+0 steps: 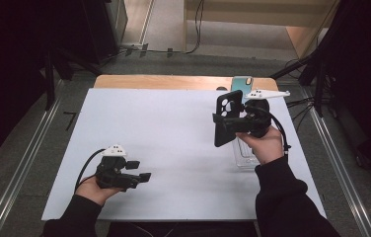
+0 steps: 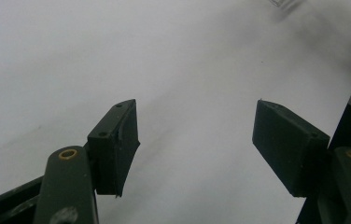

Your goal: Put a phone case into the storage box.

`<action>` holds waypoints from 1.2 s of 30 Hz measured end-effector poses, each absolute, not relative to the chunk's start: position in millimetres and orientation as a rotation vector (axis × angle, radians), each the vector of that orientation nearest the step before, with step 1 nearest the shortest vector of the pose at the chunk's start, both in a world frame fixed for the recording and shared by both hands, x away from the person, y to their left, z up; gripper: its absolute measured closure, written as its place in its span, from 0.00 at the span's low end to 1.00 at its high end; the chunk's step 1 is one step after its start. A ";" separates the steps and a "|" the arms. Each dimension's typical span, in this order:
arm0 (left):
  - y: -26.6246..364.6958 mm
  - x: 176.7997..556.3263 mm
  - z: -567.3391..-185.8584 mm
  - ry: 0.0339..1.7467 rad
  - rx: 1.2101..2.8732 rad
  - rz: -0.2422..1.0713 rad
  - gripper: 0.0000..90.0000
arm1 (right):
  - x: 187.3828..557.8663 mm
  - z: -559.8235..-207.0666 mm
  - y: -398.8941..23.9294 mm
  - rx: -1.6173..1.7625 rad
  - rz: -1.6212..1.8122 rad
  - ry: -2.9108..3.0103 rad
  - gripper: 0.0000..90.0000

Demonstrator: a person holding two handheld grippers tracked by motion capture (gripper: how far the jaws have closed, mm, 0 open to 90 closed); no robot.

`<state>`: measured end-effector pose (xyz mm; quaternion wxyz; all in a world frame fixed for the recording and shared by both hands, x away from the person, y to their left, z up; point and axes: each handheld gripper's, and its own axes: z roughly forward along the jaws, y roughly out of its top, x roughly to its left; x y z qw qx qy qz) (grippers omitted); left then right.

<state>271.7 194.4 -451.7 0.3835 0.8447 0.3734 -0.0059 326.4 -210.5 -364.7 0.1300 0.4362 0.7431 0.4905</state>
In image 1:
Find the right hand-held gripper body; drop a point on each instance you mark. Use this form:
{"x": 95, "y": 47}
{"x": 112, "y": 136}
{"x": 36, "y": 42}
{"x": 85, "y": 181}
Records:
{"x": 256, "y": 118}

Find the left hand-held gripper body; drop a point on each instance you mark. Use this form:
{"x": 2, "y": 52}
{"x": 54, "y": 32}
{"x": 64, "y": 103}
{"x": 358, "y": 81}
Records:
{"x": 112, "y": 174}

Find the black phone case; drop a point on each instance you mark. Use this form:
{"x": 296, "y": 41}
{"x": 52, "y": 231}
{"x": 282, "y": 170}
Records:
{"x": 228, "y": 138}

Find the blue phone case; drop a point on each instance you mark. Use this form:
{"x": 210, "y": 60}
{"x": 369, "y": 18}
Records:
{"x": 242, "y": 84}

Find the clear plastic tray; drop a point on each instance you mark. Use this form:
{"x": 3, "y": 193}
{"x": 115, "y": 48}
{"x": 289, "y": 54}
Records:
{"x": 244, "y": 158}

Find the person's left hand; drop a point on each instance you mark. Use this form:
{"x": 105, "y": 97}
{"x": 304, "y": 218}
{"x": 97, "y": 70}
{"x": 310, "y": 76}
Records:
{"x": 91, "y": 192}

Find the person's right hand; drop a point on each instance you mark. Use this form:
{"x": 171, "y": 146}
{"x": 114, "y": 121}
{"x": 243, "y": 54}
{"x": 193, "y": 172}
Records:
{"x": 265, "y": 146}

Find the small black round object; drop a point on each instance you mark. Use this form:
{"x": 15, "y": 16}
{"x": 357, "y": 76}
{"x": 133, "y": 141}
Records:
{"x": 221, "y": 88}

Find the wooden table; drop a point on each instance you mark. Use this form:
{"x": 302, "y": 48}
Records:
{"x": 173, "y": 82}

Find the black stand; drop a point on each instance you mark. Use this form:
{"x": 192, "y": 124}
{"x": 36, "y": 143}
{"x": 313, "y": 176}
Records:
{"x": 318, "y": 75}
{"x": 50, "y": 79}

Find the light wooden furniture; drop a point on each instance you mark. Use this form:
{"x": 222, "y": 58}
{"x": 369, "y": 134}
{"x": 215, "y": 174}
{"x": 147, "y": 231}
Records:
{"x": 259, "y": 13}

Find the dark cabinet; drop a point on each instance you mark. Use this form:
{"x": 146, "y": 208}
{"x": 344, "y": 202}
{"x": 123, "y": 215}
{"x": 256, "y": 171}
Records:
{"x": 108, "y": 29}

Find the metal floor rail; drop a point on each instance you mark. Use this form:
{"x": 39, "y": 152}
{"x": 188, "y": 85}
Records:
{"x": 25, "y": 158}
{"x": 338, "y": 158}

